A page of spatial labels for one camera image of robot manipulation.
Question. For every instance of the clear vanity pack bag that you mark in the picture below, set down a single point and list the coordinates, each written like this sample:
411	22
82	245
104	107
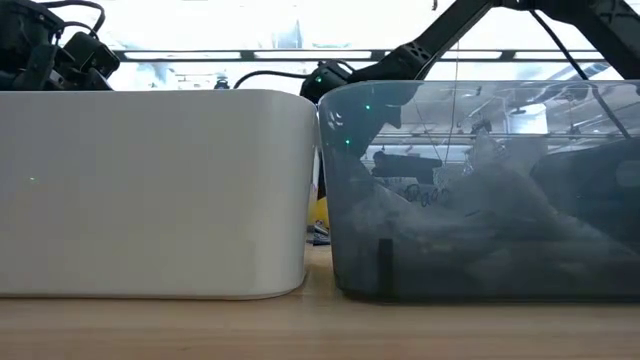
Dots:
525	210
425	215

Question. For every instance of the smoked transparent plastic bin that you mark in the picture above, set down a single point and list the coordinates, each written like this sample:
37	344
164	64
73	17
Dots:
500	270

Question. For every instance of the black metal table frame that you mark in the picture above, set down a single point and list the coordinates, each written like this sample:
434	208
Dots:
247	55

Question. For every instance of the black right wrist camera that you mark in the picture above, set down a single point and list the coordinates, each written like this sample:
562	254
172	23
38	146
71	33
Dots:
325	80

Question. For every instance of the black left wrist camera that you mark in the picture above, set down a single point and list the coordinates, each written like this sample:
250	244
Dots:
92	54

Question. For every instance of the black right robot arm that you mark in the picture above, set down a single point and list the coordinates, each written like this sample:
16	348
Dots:
420	55

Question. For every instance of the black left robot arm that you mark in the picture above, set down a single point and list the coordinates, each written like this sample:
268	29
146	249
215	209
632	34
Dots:
20	30

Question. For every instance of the black frame bracket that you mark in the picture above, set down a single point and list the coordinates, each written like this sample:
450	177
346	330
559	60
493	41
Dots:
222	84

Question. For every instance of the white plastic bin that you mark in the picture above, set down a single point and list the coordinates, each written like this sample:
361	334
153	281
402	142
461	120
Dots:
150	200

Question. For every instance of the yellow Lysol wipes canister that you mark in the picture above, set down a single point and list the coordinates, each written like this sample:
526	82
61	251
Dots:
319	212

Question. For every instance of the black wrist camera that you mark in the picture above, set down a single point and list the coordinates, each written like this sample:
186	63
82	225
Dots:
325	80
92	54

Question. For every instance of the black box device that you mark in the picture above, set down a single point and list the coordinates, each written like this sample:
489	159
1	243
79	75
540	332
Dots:
405	167

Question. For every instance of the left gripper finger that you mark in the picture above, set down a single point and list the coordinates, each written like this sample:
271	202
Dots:
96	82

